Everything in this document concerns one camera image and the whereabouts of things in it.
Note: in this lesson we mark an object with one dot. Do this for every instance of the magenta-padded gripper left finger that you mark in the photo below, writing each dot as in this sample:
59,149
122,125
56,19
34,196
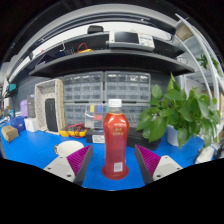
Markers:
59,166

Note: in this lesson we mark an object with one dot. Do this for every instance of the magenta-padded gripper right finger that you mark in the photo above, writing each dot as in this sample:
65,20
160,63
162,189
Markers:
166,166

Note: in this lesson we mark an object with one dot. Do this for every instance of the red drink bottle white cap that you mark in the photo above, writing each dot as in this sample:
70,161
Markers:
115,140

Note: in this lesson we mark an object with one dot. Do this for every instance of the black case with white label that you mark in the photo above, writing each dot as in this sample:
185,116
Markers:
140,141

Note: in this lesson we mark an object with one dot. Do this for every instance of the yellow clamp meter red leads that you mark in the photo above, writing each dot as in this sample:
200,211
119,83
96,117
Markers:
73,132

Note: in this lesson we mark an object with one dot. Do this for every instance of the white adapter block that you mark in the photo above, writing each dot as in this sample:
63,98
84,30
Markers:
205,155

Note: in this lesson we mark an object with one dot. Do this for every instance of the small white box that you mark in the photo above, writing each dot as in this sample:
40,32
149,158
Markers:
31,125

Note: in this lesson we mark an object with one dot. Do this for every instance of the black speaker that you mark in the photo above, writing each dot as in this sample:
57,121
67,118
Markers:
50,115

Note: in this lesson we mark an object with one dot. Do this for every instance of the green potted plant white pot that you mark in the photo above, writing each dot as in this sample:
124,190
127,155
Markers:
173,113

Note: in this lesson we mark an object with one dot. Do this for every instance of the brown cardboard box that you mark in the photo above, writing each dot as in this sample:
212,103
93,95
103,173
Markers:
10,133

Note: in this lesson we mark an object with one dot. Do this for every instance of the blue box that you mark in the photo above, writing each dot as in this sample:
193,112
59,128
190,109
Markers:
17,124

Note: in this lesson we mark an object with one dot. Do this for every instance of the white perforated basket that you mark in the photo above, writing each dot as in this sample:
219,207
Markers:
39,108

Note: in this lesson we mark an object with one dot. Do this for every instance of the grey box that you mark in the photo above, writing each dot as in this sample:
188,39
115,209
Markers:
31,106

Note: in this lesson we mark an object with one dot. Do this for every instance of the purple container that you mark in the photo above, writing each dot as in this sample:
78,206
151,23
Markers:
24,108

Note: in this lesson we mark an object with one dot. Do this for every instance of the dark overhead desk shelf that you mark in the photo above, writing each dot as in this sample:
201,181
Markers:
110,65

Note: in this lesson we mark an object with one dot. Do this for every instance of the yellow multimeter with red leads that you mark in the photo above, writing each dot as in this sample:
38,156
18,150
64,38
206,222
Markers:
85,50

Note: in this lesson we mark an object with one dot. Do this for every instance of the white shelf unit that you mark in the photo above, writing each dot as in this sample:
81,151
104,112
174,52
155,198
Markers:
200,50

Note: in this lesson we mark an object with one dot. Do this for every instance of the white oscilloscope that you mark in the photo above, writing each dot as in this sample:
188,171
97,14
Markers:
128,38

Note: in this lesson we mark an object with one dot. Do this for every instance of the small black device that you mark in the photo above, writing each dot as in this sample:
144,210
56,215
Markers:
95,29

